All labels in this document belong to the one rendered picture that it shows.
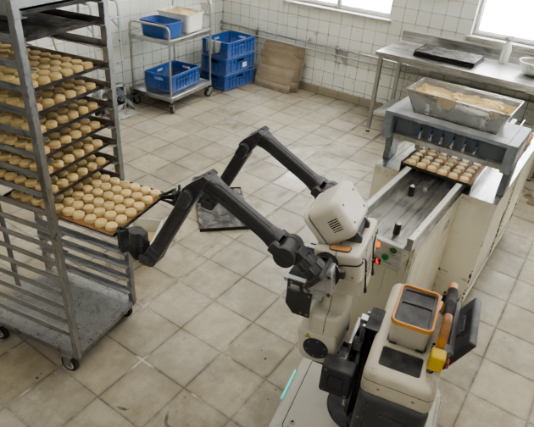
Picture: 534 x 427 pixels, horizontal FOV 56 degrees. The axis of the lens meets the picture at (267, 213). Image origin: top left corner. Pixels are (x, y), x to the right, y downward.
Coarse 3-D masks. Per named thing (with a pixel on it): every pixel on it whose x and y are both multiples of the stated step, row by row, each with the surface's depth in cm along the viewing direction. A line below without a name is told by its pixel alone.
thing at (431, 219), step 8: (512, 120) 366; (456, 184) 276; (448, 192) 267; (456, 192) 271; (448, 200) 260; (440, 208) 252; (432, 216) 246; (440, 216) 257; (424, 224) 239; (432, 224) 248; (416, 232) 233; (424, 232) 239; (408, 240) 227; (416, 240) 231; (408, 248) 230
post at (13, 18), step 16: (16, 0) 167; (16, 16) 169; (16, 32) 170; (16, 48) 174; (16, 64) 177; (32, 96) 184; (32, 112) 186; (32, 128) 189; (32, 144) 193; (48, 176) 202; (48, 192) 204; (48, 208) 208; (48, 224) 213; (64, 272) 227; (64, 288) 230; (64, 304) 237; (80, 352) 255
